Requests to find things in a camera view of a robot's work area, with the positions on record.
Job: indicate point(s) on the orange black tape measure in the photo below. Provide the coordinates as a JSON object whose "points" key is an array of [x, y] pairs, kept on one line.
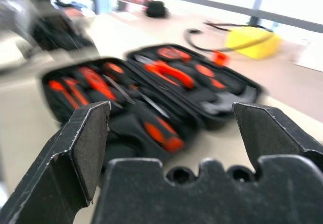
{"points": [[174, 53]]}

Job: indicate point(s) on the black tool case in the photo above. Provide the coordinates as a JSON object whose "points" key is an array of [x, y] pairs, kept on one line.
{"points": [[227, 96]]}

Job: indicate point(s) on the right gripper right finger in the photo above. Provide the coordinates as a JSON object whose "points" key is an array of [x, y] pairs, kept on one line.
{"points": [[272, 130]]}

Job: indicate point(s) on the black window mullion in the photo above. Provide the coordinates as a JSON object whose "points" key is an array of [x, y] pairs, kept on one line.
{"points": [[258, 2]]}

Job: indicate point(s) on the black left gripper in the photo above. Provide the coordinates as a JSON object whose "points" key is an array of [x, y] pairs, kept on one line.
{"points": [[60, 34]]}

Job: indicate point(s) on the yellow foam block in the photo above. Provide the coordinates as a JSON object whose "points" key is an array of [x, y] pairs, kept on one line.
{"points": [[255, 42]]}

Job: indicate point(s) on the orange voltage tester pen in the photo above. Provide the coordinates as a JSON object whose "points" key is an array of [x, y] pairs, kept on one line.
{"points": [[70, 92]]}

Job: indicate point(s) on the orange black utility knife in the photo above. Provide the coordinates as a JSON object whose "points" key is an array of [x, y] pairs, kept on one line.
{"points": [[97, 82]]}

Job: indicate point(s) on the white cardboard box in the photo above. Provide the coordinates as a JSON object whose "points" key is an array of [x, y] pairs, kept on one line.
{"points": [[310, 55]]}

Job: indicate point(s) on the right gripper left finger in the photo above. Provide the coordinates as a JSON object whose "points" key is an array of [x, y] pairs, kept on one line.
{"points": [[63, 163]]}

